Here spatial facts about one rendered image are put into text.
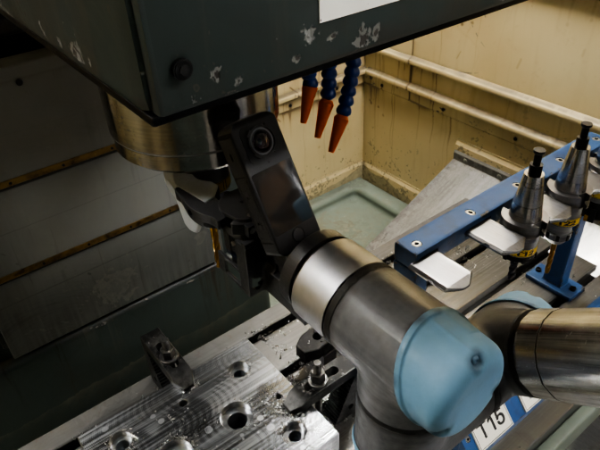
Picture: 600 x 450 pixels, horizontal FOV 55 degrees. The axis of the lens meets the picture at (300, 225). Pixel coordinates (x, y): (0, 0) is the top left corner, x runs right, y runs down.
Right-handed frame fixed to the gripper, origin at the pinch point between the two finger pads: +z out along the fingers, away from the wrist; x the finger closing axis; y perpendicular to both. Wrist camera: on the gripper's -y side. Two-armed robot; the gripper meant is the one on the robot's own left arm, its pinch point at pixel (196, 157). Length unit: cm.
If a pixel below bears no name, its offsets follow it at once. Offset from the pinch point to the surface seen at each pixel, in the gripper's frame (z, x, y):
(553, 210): -16, 46, 19
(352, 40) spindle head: -21.3, 1.3, -17.3
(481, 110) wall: 35, 100, 40
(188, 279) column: 43, 14, 55
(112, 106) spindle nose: -2.2, -7.9, -8.9
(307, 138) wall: 80, 77, 59
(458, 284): -17.1, 23.8, 19.4
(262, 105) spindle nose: -8.4, 2.9, -7.8
